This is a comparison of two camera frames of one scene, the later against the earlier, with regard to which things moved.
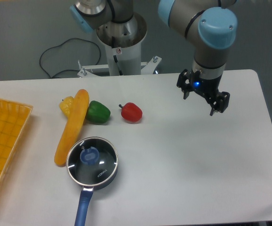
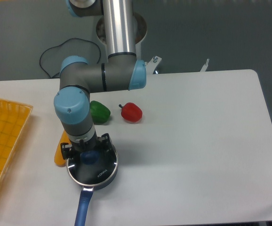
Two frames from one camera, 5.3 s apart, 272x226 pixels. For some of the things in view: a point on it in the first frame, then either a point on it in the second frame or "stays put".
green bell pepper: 97,112 stays put
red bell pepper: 131,112 stays put
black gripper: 207,87 to 94,144
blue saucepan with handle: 92,163 stays put
